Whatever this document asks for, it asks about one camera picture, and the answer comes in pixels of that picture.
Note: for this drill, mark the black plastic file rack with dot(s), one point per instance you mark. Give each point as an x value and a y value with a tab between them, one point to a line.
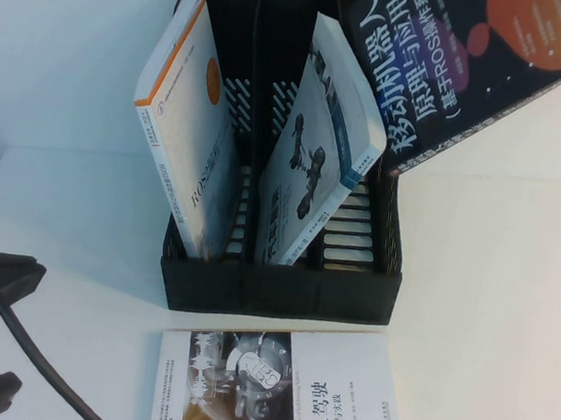
277	290

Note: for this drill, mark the dark blue colourful book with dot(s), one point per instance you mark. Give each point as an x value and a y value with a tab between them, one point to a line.
427	60

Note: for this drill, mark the white book with black robots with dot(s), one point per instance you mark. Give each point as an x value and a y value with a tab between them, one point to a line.
314	123

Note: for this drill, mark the white book with grey photo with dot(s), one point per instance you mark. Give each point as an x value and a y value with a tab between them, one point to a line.
334	366

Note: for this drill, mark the white book with orange stripe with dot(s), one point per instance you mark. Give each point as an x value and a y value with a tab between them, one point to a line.
185	110

